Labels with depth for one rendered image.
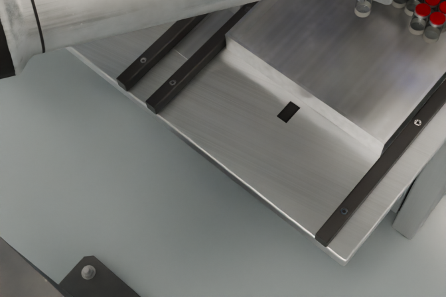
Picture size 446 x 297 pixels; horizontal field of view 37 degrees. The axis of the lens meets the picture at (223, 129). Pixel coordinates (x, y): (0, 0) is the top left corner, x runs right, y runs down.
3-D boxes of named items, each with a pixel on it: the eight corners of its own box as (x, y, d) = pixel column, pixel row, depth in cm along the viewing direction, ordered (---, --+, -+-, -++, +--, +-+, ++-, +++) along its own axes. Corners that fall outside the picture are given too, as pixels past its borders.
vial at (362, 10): (360, 2, 92) (364, -18, 88) (373, 10, 91) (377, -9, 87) (350, 12, 91) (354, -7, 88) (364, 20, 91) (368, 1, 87)
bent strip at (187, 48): (240, -12, 97) (238, -39, 92) (255, -2, 96) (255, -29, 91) (174, 49, 93) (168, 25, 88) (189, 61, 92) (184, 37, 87)
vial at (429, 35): (427, 28, 92) (435, 8, 88) (441, 36, 91) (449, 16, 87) (419, 38, 91) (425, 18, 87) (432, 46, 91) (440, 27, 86)
